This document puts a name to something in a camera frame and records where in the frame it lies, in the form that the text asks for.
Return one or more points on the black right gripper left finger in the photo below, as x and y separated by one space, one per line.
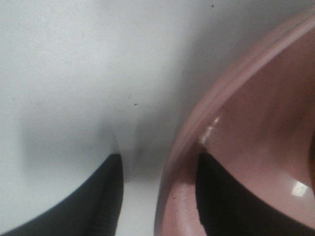
91 210

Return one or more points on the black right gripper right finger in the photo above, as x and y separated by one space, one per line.
227 208

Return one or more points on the pink round plate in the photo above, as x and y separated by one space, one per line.
258 122

